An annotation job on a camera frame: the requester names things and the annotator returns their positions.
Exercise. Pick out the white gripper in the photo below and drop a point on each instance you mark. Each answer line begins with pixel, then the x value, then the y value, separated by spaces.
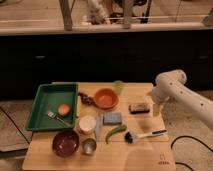
pixel 158 97

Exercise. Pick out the dark block eraser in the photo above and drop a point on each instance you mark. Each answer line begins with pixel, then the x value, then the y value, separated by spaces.
pixel 136 108

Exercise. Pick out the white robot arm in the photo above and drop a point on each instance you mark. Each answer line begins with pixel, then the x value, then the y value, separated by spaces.
pixel 171 84

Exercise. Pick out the green plastic cup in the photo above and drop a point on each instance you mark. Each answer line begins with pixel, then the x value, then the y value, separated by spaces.
pixel 118 86

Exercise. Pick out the white paper cup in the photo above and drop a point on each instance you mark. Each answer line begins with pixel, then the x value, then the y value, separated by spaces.
pixel 87 124

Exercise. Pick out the small metal cup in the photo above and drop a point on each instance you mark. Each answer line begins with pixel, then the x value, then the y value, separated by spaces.
pixel 89 146

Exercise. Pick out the green chili pepper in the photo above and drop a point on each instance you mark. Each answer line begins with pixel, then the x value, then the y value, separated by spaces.
pixel 115 130

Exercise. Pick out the black dish brush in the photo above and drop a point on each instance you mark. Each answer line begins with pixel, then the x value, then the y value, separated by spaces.
pixel 131 136

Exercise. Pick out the blue sponge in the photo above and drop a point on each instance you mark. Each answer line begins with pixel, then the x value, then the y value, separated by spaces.
pixel 112 118

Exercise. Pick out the orange bowl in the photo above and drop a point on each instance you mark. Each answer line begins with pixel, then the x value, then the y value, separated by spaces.
pixel 105 98

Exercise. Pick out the grey knife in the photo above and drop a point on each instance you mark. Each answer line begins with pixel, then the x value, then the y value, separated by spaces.
pixel 99 124

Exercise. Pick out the brown twisted toy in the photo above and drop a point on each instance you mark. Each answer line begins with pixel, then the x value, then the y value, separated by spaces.
pixel 85 99

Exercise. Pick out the orange fruit half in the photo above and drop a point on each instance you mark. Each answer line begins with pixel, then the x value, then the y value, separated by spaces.
pixel 63 109

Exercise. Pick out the dark purple bowl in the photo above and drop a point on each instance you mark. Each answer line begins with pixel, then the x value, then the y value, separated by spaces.
pixel 65 143

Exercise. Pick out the silver fork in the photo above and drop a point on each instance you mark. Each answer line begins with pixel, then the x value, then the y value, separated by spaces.
pixel 55 116

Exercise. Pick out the green plastic tray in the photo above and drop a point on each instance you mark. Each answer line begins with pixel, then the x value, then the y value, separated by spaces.
pixel 48 98

